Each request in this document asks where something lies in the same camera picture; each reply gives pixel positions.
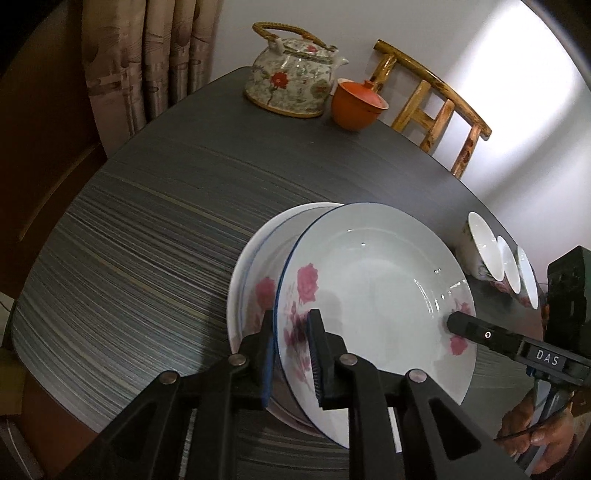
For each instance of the orange lidded cup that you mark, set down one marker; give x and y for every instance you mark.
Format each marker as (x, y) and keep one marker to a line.
(353, 108)

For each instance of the beige patterned curtain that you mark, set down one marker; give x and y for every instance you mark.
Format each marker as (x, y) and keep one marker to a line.
(147, 60)

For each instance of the person's right hand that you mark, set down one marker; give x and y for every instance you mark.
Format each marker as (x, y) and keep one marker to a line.
(554, 443)

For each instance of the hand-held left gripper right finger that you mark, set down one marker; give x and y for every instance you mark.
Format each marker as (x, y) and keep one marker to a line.
(316, 364)

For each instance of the floral ceramic teapot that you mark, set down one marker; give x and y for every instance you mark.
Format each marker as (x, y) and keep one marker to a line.
(286, 83)

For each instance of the white ceramic bowl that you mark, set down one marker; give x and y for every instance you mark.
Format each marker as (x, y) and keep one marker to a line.
(508, 272)
(528, 286)
(478, 244)

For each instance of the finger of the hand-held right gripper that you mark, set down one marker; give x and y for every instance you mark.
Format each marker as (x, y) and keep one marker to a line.
(480, 333)

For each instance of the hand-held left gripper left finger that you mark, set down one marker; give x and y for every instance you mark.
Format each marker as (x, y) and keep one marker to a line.
(267, 369)

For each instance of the white floral plate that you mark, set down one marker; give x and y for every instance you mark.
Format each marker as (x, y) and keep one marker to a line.
(369, 277)
(235, 295)
(263, 295)

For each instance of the wooden chair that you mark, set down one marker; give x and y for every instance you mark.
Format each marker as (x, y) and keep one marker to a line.
(434, 115)

